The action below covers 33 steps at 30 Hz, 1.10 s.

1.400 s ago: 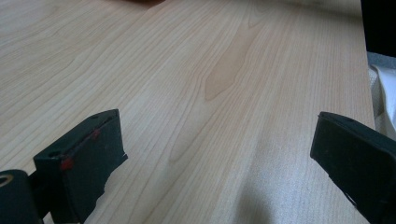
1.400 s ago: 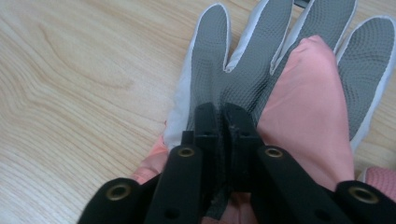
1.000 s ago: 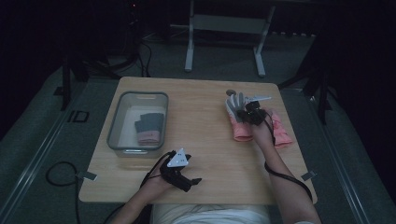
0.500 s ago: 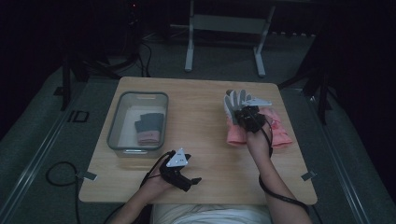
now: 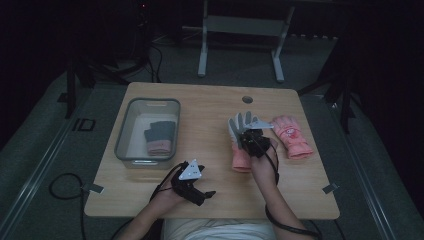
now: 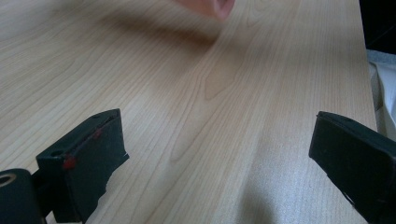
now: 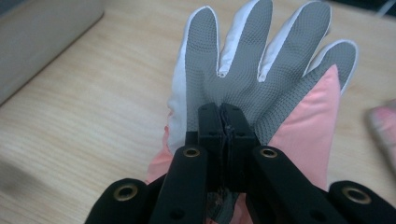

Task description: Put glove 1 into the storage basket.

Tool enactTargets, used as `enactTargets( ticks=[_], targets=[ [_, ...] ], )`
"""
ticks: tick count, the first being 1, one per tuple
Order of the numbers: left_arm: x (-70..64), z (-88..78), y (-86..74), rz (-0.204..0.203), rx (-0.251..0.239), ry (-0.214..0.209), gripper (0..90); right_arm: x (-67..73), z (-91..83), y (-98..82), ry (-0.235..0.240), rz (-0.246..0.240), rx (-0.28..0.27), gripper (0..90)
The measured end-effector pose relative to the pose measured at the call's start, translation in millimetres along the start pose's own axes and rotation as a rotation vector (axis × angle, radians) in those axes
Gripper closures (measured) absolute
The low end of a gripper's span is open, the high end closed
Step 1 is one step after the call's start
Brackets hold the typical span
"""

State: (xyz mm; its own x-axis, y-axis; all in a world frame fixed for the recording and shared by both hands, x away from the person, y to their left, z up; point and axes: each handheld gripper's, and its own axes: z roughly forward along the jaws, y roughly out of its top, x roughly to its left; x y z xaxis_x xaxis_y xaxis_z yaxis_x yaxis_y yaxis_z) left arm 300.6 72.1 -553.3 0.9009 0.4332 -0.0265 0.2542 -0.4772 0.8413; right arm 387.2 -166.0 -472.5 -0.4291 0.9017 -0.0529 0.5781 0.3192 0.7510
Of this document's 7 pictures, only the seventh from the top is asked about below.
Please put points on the pink glove with grey palm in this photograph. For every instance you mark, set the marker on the pink glove with grey palm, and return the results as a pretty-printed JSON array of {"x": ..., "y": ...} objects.
[{"x": 243, "y": 74}]

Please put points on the pink glove with cartoon print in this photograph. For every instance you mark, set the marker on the pink glove with cartoon print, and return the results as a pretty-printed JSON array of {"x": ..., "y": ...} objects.
[{"x": 384, "y": 124}]

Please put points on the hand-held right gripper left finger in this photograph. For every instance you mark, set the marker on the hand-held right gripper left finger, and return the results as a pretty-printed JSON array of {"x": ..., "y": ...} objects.
[{"x": 210, "y": 140}]

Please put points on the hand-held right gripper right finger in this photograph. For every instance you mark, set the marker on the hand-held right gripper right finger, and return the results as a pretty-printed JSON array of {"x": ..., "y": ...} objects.
[{"x": 238, "y": 140}]

